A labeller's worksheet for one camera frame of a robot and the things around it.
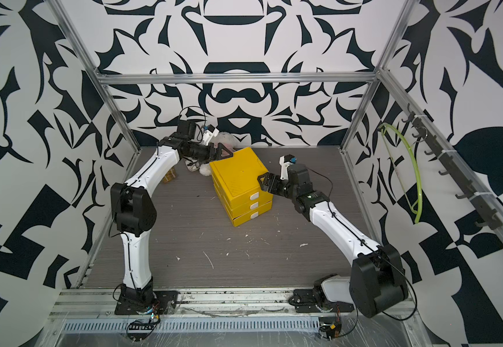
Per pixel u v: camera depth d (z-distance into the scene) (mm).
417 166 684
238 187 777
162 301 743
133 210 546
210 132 848
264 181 743
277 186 730
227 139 1122
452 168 542
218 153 806
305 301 738
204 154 812
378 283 410
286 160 749
